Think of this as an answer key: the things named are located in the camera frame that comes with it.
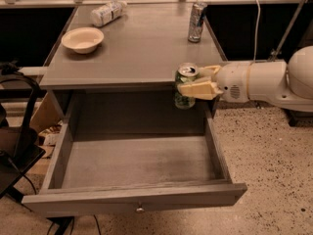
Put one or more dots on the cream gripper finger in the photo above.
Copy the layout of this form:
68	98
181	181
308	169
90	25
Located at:
203	88
209	71

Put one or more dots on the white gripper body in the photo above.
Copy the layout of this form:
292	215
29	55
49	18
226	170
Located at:
232	81

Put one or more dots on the green soda can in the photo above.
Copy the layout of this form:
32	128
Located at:
186	72

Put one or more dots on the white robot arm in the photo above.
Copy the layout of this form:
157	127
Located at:
284	85

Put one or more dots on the silver blue slim can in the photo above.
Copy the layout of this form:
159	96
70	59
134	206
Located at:
196	22

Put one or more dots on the grey cabinet with top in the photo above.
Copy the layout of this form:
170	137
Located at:
145	46

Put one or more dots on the open grey top drawer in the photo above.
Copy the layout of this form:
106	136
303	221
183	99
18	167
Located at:
121	151

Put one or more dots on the round metal drawer knob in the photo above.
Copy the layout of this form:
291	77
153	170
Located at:
139	210

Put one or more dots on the clear plastic water bottle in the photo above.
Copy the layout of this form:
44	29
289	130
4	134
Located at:
107	13

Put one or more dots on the white bowl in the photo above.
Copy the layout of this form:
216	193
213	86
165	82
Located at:
83	40

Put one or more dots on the black chair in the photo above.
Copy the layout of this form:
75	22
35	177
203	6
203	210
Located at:
18	151

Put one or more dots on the grey horizontal rail beam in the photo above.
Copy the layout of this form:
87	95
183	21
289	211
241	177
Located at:
240	63

